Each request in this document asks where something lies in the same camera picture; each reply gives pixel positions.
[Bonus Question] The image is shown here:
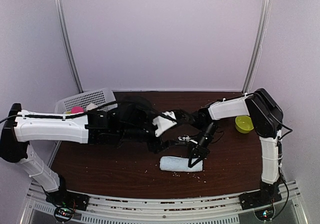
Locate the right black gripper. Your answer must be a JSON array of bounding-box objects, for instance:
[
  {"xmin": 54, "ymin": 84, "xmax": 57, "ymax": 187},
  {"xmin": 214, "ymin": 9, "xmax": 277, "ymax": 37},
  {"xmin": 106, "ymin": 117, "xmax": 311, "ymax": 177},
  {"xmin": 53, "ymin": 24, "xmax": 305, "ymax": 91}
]
[{"xmin": 188, "ymin": 122, "xmax": 218, "ymax": 168}]

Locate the light blue towel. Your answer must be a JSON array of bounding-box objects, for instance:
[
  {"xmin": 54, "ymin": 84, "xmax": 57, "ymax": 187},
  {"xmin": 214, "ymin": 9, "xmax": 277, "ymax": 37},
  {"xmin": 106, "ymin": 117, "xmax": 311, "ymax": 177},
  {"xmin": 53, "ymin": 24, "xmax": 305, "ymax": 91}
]
[{"xmin": 159, "ymin": 156, "xmax": 203, "ymax": 172}]

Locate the white terry towel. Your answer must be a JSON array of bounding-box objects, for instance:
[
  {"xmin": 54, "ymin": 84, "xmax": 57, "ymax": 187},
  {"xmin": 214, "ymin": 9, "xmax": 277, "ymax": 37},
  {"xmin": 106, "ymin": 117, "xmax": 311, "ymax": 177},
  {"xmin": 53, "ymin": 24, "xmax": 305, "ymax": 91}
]
[{"xmin": 86, "ymin": 103, "xmax": 98, "ymax": 111}]

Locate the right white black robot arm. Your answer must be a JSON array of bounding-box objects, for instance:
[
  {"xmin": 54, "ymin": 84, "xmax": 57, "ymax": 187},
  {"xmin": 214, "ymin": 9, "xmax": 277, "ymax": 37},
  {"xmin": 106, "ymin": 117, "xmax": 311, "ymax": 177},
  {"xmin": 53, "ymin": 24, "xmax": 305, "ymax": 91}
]
[{"xmin": 187, "ymin": 88, "xmax": 284, "ymax": 205}]

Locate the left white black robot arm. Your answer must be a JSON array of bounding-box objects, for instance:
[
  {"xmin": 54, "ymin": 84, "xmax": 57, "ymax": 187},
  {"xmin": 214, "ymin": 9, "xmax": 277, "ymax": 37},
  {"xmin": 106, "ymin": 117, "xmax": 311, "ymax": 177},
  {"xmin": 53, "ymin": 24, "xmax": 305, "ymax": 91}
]
[{"xmin": 0, "ymin": 101, "xmax": 194, "ymax": 206}]

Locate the lime green plastic bowl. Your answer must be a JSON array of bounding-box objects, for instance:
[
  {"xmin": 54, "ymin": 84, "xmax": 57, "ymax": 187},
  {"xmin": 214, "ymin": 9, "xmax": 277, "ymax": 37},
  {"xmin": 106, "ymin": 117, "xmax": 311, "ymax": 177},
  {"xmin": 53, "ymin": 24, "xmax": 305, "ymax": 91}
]
[{"xmin": 235, "ymin": 116, "xmax": 254, "ymax": 134}]

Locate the white perforated plastic basket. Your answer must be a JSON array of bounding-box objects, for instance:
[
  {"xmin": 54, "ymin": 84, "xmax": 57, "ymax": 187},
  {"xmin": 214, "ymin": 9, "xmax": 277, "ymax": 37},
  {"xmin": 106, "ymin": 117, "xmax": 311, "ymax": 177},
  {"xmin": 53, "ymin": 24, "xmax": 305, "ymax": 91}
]
[{"xmin": 54, "ymin": 88, "xmax": 116, "ymax": 114}]

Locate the right round circuit board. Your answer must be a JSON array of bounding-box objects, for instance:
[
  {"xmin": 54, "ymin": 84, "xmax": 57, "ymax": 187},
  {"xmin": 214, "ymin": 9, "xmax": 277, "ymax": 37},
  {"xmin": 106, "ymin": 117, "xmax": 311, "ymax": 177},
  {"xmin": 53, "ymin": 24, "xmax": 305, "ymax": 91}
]
[{"xmin": 254, "ymin": 206, "xmax": 275, "ymax": 221}]

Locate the round circuit board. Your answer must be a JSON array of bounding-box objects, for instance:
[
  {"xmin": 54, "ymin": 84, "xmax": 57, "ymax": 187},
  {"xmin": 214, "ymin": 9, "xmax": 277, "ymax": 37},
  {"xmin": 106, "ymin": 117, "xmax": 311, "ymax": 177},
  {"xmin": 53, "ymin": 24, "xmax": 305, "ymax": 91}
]
[
  {"xmin": 254, "ymin": 206, "xmax": 275, "ymax": 221},
  {"xmin": 53, "ymin": 207, "xmax": 75, "ymax": 222}
]

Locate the left round circuit board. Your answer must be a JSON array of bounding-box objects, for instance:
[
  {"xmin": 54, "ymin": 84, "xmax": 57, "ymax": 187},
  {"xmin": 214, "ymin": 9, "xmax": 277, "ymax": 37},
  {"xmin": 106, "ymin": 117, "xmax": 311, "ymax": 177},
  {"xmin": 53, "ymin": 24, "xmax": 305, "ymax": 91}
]
[{"xmin": 53, "ymin": 207, "xmax": 75, "ymax": 222}]

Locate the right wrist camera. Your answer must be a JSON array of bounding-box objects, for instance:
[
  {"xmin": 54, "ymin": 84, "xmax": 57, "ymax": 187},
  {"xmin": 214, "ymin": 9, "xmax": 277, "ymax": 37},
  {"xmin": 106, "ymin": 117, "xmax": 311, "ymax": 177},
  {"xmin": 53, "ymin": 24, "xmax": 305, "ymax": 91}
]
[{"xmin": 191, "ymin": 108, "xmax": 213, "ymax": 129}]

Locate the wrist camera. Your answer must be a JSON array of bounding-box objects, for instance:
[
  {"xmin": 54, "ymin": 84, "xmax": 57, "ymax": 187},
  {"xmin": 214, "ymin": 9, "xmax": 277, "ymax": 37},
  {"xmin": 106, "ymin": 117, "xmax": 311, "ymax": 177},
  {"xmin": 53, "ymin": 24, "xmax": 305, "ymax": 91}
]
[
  {"xmin": 191, "ymin": 108, "xmax": 213, "ymax": 129},
  {"xmin": 118, "ymin": 96, "xmax": 152, "ymax": 128}
]

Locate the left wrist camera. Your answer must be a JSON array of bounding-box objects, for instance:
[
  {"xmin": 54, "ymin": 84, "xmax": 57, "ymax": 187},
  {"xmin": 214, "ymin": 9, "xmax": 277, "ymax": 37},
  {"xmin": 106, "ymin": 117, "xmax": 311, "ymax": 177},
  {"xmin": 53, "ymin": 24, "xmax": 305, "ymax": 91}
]
[{"xmin": 118, "ymin": 96, "xmax": 152, "ymax": 128}]

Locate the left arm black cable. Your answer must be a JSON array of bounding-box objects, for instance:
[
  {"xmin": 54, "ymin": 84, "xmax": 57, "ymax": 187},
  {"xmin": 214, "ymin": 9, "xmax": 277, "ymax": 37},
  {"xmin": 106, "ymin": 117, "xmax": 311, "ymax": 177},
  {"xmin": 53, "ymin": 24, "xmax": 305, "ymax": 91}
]
[{"xmin": 94, "ymin": 95, "xmax": 181, "ymax": 124}]

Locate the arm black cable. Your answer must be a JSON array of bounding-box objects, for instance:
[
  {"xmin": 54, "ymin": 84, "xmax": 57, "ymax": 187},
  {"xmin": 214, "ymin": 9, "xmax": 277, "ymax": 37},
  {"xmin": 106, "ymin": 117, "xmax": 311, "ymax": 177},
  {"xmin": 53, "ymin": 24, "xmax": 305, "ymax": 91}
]
[
  {"xmin": 94, "ymin": 95, "xmax": 181, "ymax": 124},
  {"xmin": 271, "ymin": 121, "xmax": 294, "ymax": 209}
]

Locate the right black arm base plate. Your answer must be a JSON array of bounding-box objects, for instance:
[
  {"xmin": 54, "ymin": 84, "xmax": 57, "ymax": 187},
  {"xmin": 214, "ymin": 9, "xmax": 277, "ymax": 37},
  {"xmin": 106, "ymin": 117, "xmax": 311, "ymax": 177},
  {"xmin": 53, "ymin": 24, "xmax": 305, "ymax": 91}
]
[{"xmin": 239, "ymin": 187, "xmax": 282, "ymax": 210}]

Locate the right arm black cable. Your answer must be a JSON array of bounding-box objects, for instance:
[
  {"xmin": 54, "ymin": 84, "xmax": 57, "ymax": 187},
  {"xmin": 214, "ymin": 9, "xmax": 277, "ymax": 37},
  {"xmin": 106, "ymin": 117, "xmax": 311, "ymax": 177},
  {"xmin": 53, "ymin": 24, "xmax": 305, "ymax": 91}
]
[{"xmin": 271, "ymin": 121, "xmax": 294, "ymax": 209}]

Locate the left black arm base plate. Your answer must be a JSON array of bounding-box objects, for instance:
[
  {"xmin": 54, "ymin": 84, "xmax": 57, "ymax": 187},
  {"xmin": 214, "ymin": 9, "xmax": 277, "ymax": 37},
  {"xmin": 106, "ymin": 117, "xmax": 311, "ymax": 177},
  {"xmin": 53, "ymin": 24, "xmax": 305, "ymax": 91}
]
[{"xmin": 44, "ymin": 190, "xmax": 90, "ymax": 211}]

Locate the right aluminium frame post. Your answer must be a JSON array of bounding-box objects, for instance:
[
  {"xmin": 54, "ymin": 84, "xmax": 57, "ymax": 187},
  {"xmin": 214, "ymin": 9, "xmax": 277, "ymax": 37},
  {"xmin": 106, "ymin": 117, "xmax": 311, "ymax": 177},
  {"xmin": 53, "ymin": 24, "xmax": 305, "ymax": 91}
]
[{"xmin": 242, "ymin": 0, "xmax": 272, "ymax": 93}]

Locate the aluminium frame post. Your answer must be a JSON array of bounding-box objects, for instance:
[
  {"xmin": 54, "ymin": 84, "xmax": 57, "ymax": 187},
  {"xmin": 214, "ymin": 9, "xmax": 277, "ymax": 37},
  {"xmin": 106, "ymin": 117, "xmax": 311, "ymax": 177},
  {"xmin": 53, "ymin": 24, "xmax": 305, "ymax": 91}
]
[
  {"xmin": 54, "ymin": 0, "xmax": 83, "ymax": 93},
  {"xmin": 242, "ymin": 0, "xmax": 272, "ymax": 93}
]

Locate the left aluminium frame post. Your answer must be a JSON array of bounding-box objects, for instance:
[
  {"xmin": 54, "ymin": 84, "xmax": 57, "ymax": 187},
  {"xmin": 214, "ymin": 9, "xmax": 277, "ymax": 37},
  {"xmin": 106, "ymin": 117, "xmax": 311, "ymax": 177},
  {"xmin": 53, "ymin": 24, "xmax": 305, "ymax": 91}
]
[{"xmin": 54, "ymin": 0, "xmax": 83, "ymax": 93}]

